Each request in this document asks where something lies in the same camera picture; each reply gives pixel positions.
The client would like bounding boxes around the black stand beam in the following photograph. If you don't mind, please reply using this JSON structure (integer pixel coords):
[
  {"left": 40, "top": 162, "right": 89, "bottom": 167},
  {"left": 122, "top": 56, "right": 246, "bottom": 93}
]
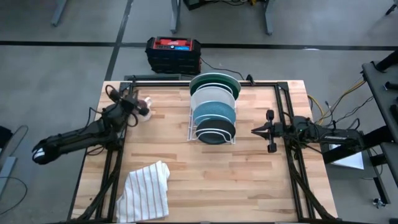
[{"left": 322, "top": 125, "right": 393, "bottom": 165}]

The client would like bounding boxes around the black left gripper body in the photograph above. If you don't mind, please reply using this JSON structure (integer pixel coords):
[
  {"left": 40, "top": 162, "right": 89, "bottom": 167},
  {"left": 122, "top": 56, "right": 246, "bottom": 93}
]
[{"left": 107, "top": 88, "right": 149, "bottom": 118}]

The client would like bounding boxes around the black power cable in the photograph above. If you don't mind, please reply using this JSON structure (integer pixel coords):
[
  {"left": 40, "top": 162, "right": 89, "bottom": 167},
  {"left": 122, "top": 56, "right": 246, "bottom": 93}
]
[{"left": 200, "top": 57, "right": 247, "bottom": 80}]

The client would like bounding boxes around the white plate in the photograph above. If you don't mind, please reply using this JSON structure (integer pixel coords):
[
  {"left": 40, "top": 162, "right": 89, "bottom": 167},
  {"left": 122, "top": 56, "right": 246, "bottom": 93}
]
[{"left": 190, "top": 86, "right": 236, "bottom": 110}]

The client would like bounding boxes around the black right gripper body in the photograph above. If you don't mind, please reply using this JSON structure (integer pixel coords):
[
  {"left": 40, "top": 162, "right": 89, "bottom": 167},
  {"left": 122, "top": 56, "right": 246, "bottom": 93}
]
[{"left": 266, "top": 109, "right": 295, "bottom": 154}]

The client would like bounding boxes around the white paper booklet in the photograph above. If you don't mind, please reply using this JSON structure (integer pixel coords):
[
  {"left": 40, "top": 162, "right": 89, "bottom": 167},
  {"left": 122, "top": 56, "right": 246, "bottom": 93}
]
[{"left": 328, "top": 143, "right": 365, "bottom": 170}]

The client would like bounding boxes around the dark charcoal plate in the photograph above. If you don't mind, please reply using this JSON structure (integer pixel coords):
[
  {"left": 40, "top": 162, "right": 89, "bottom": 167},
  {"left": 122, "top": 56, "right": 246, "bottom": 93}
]
[{"left": 195, "top": 118, "right": 236, "bottom": 145}]

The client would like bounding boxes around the yellow cable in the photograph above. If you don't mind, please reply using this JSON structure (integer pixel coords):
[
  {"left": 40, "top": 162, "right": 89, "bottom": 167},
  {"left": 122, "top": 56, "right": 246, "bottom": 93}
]
[{"left": 307, "top": 79, "right": 368, "bottom": 118}]

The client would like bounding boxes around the small metal caster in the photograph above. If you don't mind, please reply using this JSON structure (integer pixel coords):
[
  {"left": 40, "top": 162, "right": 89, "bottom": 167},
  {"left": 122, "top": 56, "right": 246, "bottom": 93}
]
[{"left": 372, "top": 197, "right": 387, "bottom": 209}]

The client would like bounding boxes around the grey metal desk leg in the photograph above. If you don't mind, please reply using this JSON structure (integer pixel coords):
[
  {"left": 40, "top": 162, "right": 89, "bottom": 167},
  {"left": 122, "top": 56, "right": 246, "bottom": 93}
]
[
  {"left": 264, "top": 0, "right": 275, "bottom": 36},
  {"left": 170, "top": 0, "right": 182, "bottom": 35},
  {"left": 50, "top": 0, "right": 68, "bottom": 27}
]

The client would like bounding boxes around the black aluminium table frame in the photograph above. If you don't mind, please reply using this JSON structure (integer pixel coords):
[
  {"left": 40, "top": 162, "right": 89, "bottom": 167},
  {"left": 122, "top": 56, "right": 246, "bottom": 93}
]
[{"left": 70, "top": 79, "right": 338, "bottom": 224}]

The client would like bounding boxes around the white wire dish rack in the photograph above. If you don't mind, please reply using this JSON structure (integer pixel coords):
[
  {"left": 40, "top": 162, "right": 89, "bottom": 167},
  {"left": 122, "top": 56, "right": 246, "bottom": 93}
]
[{"left": 187, "top": 74, "right": 242, "bottom": 145}]

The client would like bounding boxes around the cream ceramic mug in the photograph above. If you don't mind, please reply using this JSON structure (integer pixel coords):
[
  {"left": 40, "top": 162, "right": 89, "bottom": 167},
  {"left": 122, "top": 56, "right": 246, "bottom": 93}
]
[{"left": 136, "top": 96, "right": 154, "bottom": 123}]

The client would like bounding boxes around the dark grey side workbench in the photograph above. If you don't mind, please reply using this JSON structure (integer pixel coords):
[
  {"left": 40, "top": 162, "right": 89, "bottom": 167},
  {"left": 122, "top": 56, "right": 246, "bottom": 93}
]
[{"left": 361, "top": 49, "right": 398, "bottom": 200}]

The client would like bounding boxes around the black equipment box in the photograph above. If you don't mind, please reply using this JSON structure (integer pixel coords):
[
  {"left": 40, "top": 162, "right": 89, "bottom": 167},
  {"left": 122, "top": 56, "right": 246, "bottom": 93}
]
[{"left": 182, "top": 0, "right": 269, "bottom": 11}]

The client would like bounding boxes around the white striped dish towel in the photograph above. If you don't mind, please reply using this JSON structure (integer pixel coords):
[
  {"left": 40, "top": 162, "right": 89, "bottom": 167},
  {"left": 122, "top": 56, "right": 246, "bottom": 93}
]
[{"left": 116, "top": 160, "right": 171, "bottom": 223}]

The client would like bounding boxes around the red and black power station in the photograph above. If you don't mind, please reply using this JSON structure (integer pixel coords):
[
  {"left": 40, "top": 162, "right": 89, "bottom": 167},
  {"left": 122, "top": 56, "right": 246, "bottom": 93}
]
[{"left": 145, "top": 36, "right": 202, "bottom": 76}]

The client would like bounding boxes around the speckled blue plate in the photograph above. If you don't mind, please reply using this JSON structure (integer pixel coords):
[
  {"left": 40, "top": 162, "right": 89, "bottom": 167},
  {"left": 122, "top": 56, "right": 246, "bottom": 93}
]
[{"left": 192, "top": 101, "right": 237, "bottom": 126}]

